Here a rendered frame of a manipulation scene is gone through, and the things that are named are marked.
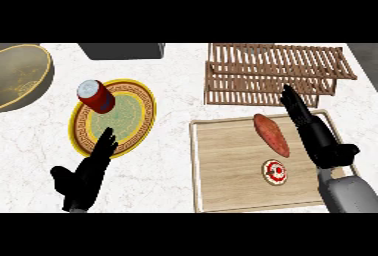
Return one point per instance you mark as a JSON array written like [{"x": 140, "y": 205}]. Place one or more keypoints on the olive bowl with yellow rim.
[{"x": 20, "y": 75}]

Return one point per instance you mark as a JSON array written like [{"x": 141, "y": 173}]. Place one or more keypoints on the dark grey appliance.
[{"x": 124, "y": 50}]

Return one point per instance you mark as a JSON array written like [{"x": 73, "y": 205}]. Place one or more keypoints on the brown wooden tiered shelf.
[{"x": 276, "y": 75}]

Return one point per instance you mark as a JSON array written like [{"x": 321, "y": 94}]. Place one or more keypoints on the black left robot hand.
[{"x": 90, "y": 170}]

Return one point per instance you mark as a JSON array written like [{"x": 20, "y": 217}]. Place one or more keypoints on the red can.
[{"x": 98, "y": 96}]

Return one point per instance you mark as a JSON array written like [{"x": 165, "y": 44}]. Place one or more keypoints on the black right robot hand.
[{"x": 315, "y": 133}]

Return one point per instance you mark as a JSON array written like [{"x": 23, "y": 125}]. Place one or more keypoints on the grey flat appliance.
[{"x": 366, "y": 60}]

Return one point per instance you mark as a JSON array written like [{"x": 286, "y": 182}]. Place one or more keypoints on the orange sweet potato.
[{"x": 271, "y": 134}]

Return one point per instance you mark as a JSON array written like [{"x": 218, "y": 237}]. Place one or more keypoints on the yellow rimmed patterned plate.
[{"x": 126, "y": 116}]

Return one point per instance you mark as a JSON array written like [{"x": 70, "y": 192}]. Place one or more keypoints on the pale wooden tray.
[{"x": 256, "y": 163}]

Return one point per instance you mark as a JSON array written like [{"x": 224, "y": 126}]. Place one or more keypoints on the white and red cupcake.
[{"x": 276, "y": 172}]

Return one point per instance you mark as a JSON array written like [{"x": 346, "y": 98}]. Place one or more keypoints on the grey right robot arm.
[{"x": 348, "y": 191}]

